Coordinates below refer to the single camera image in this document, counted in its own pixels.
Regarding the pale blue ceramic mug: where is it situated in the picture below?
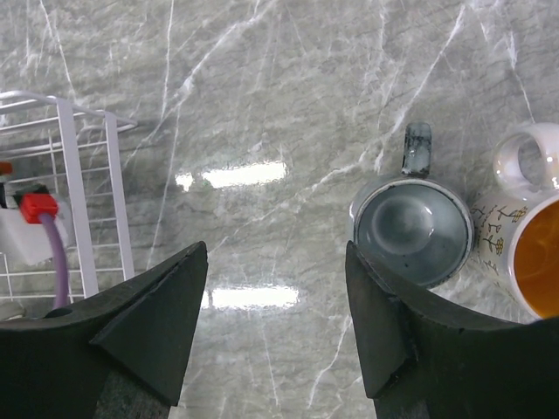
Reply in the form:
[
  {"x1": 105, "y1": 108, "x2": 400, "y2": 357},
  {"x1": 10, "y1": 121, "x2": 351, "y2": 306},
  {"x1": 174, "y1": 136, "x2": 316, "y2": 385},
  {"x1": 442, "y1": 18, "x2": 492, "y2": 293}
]
[{"x1": 348, "y1": 121, "x2": 474, "y2": 289}]

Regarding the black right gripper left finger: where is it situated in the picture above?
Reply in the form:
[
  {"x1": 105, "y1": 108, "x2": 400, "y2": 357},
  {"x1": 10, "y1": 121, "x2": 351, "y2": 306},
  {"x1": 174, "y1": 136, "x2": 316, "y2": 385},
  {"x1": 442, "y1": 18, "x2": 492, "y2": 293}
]
[{"x1": 1, "y1": 242, "x2": 208, "y2": 418}]

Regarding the white wire dish rack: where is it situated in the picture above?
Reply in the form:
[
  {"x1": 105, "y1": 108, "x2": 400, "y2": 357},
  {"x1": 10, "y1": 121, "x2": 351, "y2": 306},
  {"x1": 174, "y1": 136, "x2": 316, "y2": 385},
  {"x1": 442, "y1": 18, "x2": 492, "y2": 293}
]
[{"x1": 1, "y1": 90, "x2": 136, "y2": 317}]

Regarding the orange ceramic mug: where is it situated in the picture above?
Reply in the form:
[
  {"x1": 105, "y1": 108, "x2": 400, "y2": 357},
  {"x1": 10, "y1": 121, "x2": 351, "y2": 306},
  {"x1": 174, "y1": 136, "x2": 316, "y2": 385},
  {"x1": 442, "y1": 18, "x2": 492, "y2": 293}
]
[{"x1": 0, "y1": 161, "x2": 13, "y2": 176}]

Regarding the floral white ceramic mug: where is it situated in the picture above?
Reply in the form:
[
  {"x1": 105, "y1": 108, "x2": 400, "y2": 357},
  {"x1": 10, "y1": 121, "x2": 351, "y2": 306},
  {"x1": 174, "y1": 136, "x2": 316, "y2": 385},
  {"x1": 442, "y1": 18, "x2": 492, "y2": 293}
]
[{"x1": 471, "y1": 123, "x2": 558, "y2": 319}]

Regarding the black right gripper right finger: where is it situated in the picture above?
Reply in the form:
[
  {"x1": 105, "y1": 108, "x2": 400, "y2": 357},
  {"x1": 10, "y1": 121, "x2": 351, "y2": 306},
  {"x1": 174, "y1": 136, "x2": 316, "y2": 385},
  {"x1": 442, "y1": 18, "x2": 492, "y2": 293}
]
[{"x1": 345, "y1": 243, "x2": 558, "y2": 418}]

